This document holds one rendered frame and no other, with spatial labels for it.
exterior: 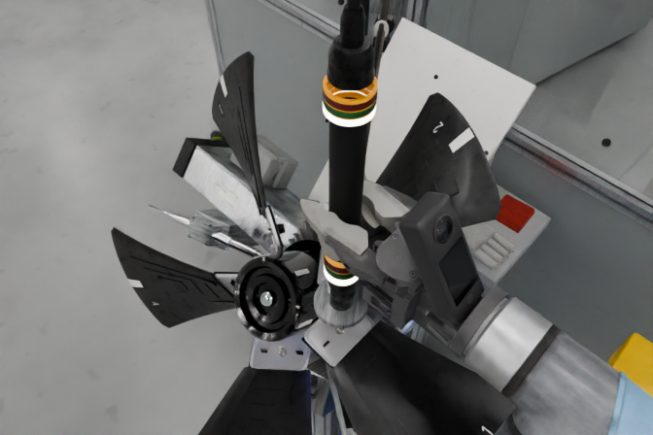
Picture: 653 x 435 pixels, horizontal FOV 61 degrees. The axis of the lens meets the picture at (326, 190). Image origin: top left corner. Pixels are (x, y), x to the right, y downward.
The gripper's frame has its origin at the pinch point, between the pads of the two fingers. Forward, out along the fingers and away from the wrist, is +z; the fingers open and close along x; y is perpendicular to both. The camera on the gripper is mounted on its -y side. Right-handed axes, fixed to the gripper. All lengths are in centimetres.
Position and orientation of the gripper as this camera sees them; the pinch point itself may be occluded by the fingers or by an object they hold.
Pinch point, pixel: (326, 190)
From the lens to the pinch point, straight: 57.1
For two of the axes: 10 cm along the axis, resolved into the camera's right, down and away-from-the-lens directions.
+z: -7.2, -5.5, 4.3
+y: -0.1, 6.2, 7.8
